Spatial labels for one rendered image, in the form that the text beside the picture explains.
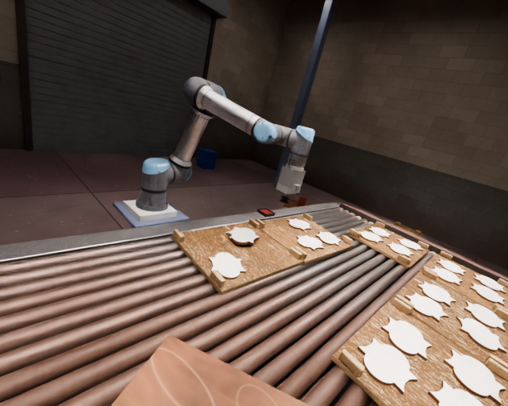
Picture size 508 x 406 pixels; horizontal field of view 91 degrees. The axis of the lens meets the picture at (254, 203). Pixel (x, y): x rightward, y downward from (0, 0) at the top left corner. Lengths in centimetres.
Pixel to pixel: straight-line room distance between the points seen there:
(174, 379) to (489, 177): 583
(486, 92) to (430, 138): 101
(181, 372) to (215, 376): 6
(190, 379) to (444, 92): 605
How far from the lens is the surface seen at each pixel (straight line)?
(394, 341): 90
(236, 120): 97
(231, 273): 85
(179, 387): 48
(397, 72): 645
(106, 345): 69
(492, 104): 608
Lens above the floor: 145
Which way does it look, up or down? 20 degrees down
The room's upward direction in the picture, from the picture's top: 15 degrees clockwise
